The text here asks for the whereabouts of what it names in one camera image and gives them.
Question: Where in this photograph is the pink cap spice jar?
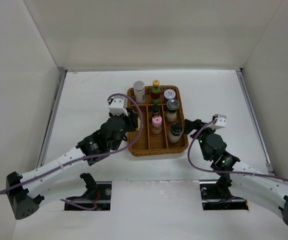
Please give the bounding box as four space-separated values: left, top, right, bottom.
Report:
151 115 163 135

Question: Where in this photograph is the brown wicker divided tray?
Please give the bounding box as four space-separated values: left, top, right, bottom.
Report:
128 85 189 157

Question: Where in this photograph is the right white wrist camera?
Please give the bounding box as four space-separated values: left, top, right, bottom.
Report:
210 114 227 130

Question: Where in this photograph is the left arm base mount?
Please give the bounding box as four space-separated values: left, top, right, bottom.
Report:
63 173 113 211

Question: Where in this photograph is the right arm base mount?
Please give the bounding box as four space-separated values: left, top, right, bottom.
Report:
199 177 249 211

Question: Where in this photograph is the salt shaker silver cap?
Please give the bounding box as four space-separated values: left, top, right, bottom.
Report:
165 99 180 123

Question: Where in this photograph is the purple cable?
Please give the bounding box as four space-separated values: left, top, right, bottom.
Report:
187 119 288 187
0 93 143 196

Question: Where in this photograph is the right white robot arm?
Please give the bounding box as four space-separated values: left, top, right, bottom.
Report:
184 115 288 226

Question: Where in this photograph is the jar with red white lid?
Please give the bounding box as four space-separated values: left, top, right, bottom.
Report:
163 88 176 103

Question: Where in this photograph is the red sauce bottle green label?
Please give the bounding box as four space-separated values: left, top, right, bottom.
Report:
150 79 161 104

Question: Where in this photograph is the white jar silver lid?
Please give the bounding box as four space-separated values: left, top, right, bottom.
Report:
133 81 146 104

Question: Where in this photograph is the white bottle black cap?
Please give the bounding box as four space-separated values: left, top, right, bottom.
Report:
168 122 184 144

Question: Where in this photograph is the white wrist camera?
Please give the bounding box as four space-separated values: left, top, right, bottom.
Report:
210 114 227 130
108 96 129 116

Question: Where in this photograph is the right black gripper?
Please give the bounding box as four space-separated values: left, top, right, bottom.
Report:
184 118 219 161

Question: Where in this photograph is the small dark spice jar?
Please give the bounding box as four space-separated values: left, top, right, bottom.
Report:
151 104 160 116

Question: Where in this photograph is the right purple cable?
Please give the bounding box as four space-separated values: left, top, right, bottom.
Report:
187 119 288 187

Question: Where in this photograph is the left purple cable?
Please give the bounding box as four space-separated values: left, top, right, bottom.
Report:
0 93 143 196

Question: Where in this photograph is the brown bottle yellow label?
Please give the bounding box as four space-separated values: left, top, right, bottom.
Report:
136 116 142 131

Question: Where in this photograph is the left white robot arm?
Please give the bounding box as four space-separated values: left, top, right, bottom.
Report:
1 107 143 220

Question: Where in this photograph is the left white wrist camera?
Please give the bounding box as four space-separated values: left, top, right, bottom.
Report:
108 96 129 116

